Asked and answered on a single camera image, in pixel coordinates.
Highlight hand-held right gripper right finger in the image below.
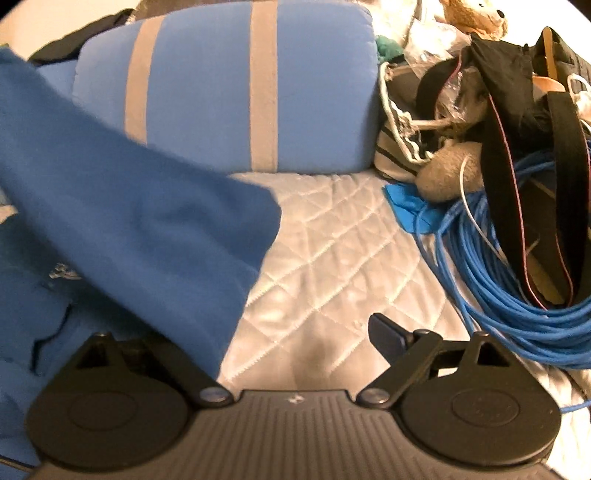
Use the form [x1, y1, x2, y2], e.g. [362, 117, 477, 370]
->
[358, 313, 516, 409]

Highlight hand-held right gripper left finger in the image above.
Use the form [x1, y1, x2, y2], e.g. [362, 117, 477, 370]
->
[74, 332, 234, 409]

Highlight dark blue sweatshirt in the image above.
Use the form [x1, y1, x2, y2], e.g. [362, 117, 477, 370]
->
[0, 46, 283, 472]

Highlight grey quilted bed cover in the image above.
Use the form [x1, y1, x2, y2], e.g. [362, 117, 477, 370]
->
[216, 170, 591, 480]

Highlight small blue cloth piece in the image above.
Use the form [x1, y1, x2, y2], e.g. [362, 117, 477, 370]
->
[385, 182, 445, 235]

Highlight grey plush toy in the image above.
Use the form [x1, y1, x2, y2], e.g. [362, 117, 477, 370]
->
[417, 142, 485, 203]

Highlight striped white cloth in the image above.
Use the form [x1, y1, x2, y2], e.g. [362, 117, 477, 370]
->
[373, 62, 446, 183]

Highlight blue pillow with grey stripes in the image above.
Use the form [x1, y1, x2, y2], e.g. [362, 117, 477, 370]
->
[36, 59, 80, 109]
[73, 0, 385, 175]

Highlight clear plastic bag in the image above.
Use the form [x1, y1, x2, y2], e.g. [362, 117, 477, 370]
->
[404, 18, 474, 109]

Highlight tan teddy bear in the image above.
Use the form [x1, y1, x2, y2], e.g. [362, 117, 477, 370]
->
[438, 0, 509, 41]

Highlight black garment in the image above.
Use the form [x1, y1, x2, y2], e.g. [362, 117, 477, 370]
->
[28, 8, 136, 64]

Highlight coiled blue cable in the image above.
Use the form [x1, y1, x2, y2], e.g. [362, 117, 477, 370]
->
[413, 150, 591, 414]

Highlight thin white cable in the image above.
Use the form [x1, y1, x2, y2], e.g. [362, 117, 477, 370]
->
[458, 156, 509, 265]

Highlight black strap bag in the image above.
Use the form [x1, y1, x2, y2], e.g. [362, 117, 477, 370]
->
[416, 28, 591, 311]

